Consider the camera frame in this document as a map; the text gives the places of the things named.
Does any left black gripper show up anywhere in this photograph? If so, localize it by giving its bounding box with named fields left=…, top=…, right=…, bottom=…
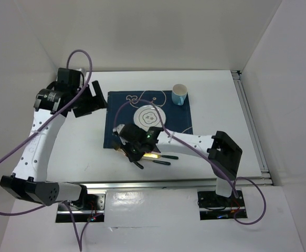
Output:
left=71, top=80, right=108, bottom=118

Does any gold knife green handle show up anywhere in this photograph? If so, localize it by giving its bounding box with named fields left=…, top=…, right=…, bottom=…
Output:
left=142, top=153, right=179, bottom=160

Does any gold fork green handle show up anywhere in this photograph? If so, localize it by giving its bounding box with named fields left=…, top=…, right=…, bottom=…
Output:
left=112, top=142, right=144, bottom=169

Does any white plate green rim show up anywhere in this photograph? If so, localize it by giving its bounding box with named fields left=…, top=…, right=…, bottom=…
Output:
left=133, top=105, right=166, bottom=131

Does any gold spoon green handle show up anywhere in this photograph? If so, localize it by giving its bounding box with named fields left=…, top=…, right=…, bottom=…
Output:
left=152, top=160, right=171, bottom=166

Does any navy blue whale placemat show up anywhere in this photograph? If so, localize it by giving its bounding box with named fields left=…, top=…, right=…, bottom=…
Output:
left=103, top=90, right=193, bottom=149

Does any light blue mug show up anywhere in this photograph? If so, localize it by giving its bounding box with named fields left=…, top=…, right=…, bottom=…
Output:
left=172, top=84, right=187, bottom=106

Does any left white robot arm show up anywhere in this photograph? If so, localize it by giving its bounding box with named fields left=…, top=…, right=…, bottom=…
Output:
left=0, top=68, right=107, bottom=209

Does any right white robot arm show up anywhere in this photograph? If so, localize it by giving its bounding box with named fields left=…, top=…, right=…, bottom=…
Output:
left=113, top=123, right=242, bottom=206

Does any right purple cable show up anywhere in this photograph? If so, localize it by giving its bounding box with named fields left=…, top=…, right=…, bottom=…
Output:
left=114, top=101, right=268, bottom=225

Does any purple cable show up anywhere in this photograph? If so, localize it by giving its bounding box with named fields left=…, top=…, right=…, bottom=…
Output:
left=0, top=49, right=93, bottom=251
left=114, top=101, right=268, bottom=225

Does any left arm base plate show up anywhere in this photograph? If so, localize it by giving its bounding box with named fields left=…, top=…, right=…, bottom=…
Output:
left=55, top=191, right=106, bottom=223

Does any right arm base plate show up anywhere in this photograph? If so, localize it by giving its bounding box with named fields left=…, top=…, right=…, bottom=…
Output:
left=197, top=190, right=247, bottom=221

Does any aluminium rail right side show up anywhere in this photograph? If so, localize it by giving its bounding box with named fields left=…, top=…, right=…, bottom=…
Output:
left=231, top=70, right=274, bottom=185

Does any aluminium rail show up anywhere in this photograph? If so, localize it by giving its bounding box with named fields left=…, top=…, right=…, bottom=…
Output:
left=45, top=177, right=274, bottom=192
left=231, top=70, right=274, bottom=185

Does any aluminium rail front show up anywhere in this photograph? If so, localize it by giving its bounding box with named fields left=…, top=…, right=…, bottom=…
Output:
left=45, top=177, right=274, bottom=192

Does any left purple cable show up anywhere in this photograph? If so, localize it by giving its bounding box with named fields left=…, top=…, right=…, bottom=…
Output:
left=0, top=49, right=93, bottom=251

